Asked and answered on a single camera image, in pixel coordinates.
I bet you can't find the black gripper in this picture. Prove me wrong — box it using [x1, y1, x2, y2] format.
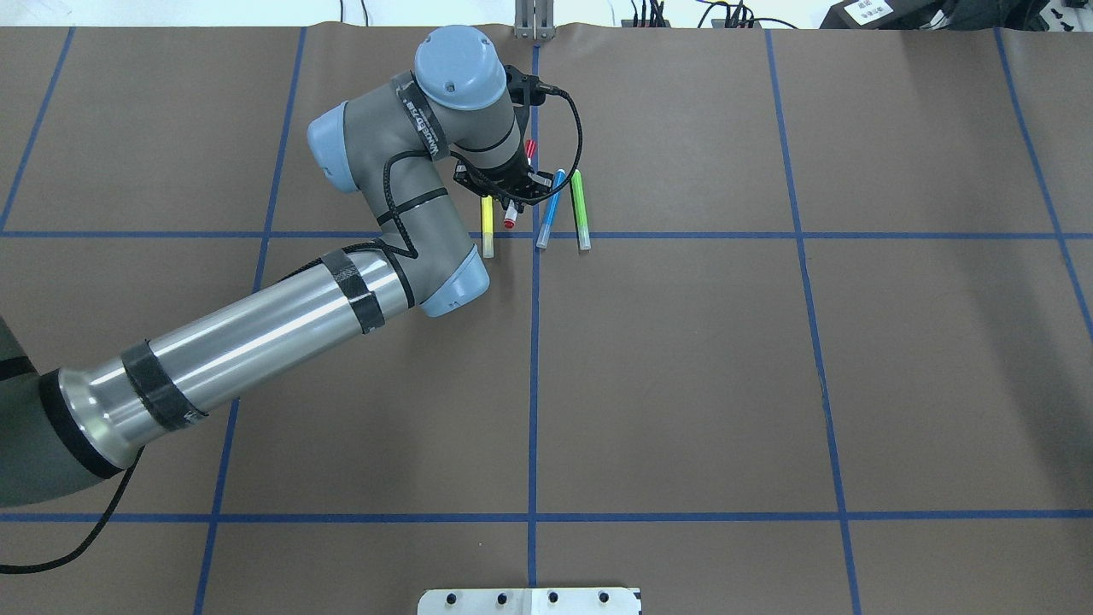
[453, 137, 553, 208]

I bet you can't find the red marker pen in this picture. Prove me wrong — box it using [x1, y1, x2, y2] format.
[503, 138, 536, 230]

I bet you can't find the blue marker pen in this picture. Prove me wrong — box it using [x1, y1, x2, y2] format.
[534, 168, 567, 250]

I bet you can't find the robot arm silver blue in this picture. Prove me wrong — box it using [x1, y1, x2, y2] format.
[1, 25, 571, 507]

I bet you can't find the yellow marker pen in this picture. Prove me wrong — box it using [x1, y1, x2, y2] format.
[480, 196, 495, 260]

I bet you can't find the green marker pen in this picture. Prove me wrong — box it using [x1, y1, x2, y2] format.
[571, 170, 591, 252]

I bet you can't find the black power adapter box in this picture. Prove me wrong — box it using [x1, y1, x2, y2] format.
[819, 0, 944, 29]

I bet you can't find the aluminium frame post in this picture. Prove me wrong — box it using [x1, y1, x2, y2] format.
[514, 0, 557, 43]

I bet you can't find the white camera post with base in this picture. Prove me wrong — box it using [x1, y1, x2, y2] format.
[418, 587, 643, 614]

